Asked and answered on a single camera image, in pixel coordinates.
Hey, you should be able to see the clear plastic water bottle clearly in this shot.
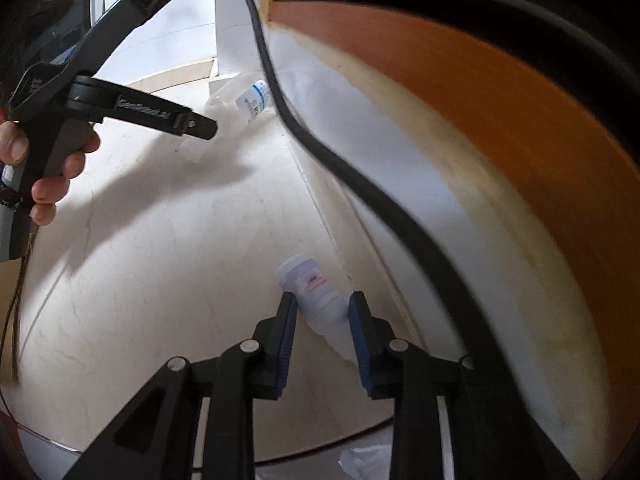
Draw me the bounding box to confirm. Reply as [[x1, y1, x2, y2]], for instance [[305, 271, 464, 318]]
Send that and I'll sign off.
[[179, 73, 272, 162]]

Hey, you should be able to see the small white dropper bottle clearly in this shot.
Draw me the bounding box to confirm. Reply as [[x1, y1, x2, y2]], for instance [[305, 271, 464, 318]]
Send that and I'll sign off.
[[277, 255, 357, 364]]

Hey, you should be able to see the person's left hand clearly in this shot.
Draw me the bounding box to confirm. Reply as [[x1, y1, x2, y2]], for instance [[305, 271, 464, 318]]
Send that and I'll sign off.
[[1, 120, 101, 226]]

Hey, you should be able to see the black power cable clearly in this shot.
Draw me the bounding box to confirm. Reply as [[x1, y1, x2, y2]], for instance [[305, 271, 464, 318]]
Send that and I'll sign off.
[[244, 0, 566, 480]]

